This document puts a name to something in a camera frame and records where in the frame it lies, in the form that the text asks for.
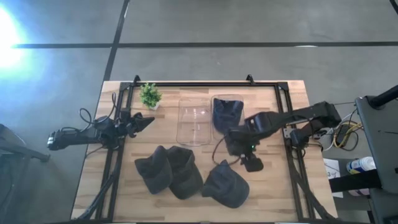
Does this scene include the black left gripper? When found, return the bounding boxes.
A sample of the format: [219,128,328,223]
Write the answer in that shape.
[124,111,155,138]

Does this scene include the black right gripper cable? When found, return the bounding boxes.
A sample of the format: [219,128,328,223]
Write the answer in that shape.
[211,135,240,166]

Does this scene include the black metal table frame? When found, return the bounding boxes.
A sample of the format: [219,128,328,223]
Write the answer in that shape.
[77,74,340,222]

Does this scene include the white paper sheet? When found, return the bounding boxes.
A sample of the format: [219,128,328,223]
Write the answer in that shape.
[323,157,345,198]

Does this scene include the small green plant white pot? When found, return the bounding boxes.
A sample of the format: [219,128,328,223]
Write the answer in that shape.
[139,82,163,111]

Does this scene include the dark grey baseball cap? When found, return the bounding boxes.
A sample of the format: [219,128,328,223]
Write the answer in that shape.
[134,145,174,195]
[201,159,250,209]
[212,98,244,134]
[166,145,205,200]

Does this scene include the yellow cable bundle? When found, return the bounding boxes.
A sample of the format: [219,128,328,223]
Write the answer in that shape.
[332,121,363,149]

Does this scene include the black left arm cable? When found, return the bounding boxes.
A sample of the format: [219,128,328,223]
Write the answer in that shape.
[79,92,118,125]

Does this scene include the grey cart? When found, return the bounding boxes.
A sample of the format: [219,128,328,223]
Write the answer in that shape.
[355,85,398,194]

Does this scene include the white bottle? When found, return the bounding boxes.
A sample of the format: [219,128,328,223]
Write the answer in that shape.
[346,156,377,175]

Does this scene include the clear plastic bin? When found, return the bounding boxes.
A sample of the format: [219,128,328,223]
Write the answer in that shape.
[176,98,212,147]
[210,94,245,141]

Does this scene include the black strap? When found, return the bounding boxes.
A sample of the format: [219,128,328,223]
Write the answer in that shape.
[328,169,382,193]

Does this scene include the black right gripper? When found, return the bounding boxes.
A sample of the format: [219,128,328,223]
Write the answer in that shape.
[225,127,264,173]

